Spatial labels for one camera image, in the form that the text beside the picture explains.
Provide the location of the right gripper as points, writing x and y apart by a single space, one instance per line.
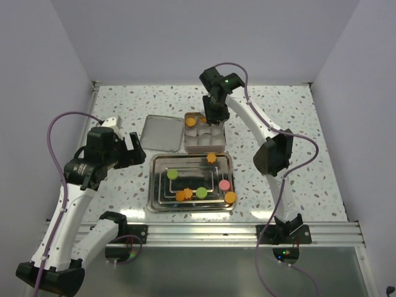
211 116

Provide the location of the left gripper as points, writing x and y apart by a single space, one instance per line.
127 160

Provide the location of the orange round biscuit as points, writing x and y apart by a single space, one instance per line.
180 196
190 122
230 197

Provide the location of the silver tin lid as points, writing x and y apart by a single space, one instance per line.
162 133

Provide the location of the metal tongs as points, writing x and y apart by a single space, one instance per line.
219 125

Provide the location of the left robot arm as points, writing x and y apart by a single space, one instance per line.
59 264

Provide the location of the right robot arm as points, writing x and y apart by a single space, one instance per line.
275 145

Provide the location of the cookie tin with paper cups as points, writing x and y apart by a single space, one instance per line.
203 138

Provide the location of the green round cookie left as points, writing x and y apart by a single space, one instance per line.
172 174

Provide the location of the green round cookie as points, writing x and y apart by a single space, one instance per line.
201 193
172 174

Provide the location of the steel serving tray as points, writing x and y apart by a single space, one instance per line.
193 172

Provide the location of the orange flower cookie top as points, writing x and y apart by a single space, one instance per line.
211 158

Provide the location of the orange flower cookie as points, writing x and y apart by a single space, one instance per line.
188 194
211 158

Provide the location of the orange round biscuit bottom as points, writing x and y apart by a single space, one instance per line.
180 196

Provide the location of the orange flower cookie bottom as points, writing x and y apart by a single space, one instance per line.
188 194

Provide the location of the green round cookie centre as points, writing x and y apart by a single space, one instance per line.
201 193

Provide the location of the pink round cookie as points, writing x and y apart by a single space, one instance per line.
224 185

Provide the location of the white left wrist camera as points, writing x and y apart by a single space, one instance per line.
114 123

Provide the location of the left black mounting bracket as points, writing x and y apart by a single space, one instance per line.
137 235

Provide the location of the black mounting bracket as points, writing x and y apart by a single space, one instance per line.
301 236
137 235

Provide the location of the aluminium front rail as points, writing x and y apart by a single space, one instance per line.
241 235

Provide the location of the right black mounting bracket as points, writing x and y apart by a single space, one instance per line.
301 236

